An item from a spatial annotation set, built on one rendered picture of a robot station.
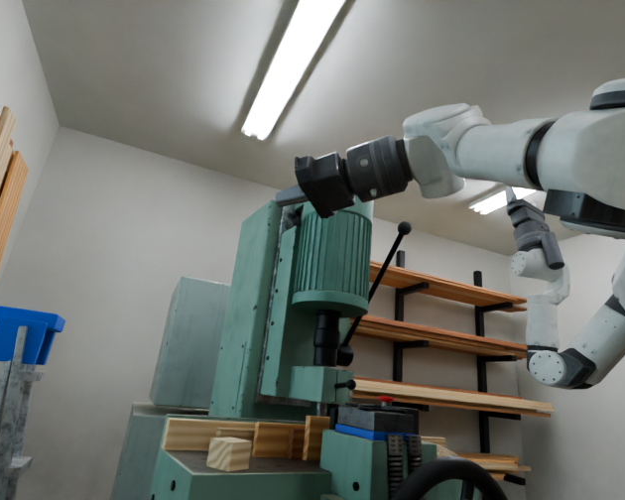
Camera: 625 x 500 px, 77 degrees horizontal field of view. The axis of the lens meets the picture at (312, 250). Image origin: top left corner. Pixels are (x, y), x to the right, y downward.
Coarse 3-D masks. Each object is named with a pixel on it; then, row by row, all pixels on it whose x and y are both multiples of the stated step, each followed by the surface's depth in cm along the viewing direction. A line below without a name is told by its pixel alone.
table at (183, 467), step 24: (168, 456) 64; (192, 456) 64; (168, 480) 61; (192, 480) 52; (216, 480) 54; (240, 480) 56; (264, 480) 57; (288, 480) 59; (312, 480) 61; (456, 480) 77
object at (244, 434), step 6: (216, 432) 72; (222, 432) 71; (228, 432) 71; (234, 432) 72; (240, 432) 72; (246, 432) 73; (252, 432) 74; (246, 438) 73; (252, 438) 73; (426, 438) 96; (432, 438) 97; (438, 438) 98; (444, 438) 99; (252, 444) 73; (444, 444) 98
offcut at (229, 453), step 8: (216, 440) 59; (224, 440) 58; (232, 440) 59; (240, 440) 60; (248, 440) 61; (216, 448) 58; (224, 448) 58; (232, 448) 57; (240, 448) 58; (248, 448) 60; (208, 456) 59; (216, 456) 58; (224, 456) 57; (232, 456) 57; (240, 456) 58; (248, 456) 60; (208, 464) 58; (216, 464) 57; (224, 464) 57; (232, 464) 57; (240, 464) 58; (248, 464) 60
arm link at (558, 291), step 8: (568, 264) 99; (568, 272) 98; (560, 280) 99; (568, 280) 98; (552, 288) 101; (560, 288) 98; (568, 288) 97; (528, 296) 100; (536, 296) 97; (544, 296) 96; (552, 296) 96; (560, 296) 96; (528, 304) 99; (552, 304) 96
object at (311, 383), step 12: (300, 372) 88; (312, 372) 83; (324, 372) 80; (336, 372) 82; (348, 372) 83; (300, 384) 86; (312, 384) 82; (324, 384) 80; (300, 396) 85; (312, 396) 81; (324, 396) 79; (336, 396) 80; (324, 408) 83
